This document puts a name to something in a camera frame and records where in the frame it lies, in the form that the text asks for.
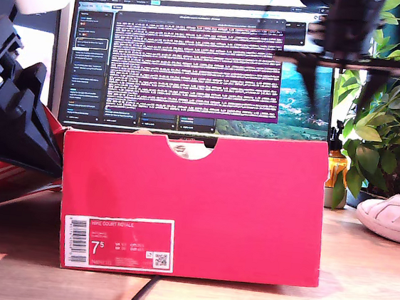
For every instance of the green leafy potted plant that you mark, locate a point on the green leafy potted plant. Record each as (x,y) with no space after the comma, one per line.
(397,113)

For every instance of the orange bottle with black pump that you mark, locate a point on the orange bottle with black pump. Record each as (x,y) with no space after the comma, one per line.
(337,168)

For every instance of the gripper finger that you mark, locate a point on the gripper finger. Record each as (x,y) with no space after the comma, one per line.
(38,84)
(371,85)
(9,130)
(311,79)

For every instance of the red Nike shoebox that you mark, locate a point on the red Nike shoebox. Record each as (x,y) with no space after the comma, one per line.
(215,212)

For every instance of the red Nike shoebox lid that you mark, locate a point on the red Nike shoebox lid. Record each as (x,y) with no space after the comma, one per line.
(3,184)

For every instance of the wide black computer monitor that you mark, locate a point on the wide black computer monitor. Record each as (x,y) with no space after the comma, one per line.
(194,67)

